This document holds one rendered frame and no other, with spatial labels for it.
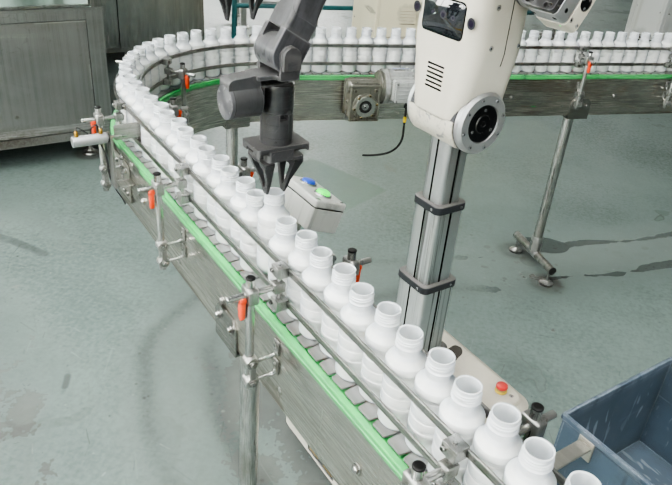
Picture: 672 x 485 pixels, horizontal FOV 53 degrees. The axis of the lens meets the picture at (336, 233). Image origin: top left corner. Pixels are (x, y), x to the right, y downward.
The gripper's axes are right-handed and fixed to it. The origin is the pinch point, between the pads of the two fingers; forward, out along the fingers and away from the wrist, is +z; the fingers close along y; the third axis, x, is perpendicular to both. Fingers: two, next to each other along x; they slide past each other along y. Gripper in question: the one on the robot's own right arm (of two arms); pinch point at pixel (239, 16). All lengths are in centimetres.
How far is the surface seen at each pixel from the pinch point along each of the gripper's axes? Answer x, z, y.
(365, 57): -66, 33, -86
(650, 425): 97, 61, -44
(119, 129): -23.4, 32.5, 22.1
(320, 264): 64, 25, 16
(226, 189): 28.6, 27.3, 16.6
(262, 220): 46, 26, 17
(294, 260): 57, 28, 17
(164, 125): -7.1, 26.4, 16.0
